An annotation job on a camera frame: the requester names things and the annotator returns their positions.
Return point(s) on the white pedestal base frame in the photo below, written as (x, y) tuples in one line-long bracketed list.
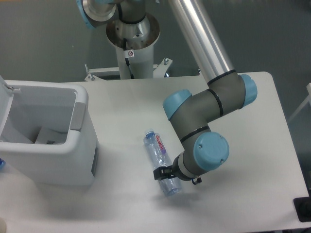
[(160, 70)]

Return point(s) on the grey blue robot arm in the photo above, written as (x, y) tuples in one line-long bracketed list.
[(133, 32)]

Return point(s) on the black device at table corner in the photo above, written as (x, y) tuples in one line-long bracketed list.
[(303, 208)]

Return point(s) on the white trash can lid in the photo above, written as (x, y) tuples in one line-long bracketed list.
[(6, 100)]

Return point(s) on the clear plastic water bottle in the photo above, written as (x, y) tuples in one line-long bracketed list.
[(159, 157)]

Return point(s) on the white frame at right edge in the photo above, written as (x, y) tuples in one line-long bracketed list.
[(305, 102)]

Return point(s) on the white trash can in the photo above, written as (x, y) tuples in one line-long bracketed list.
[(60, 107)]

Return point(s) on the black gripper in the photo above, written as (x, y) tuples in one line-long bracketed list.
[(168, 172)]

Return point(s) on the white plastic wrapper bag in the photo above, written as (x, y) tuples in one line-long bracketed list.
[(46, 136)]

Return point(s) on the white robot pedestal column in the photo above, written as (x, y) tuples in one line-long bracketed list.
[(133, 57)]

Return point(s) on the blue object at left edge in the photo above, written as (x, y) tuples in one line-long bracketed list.
[(2, 164)]

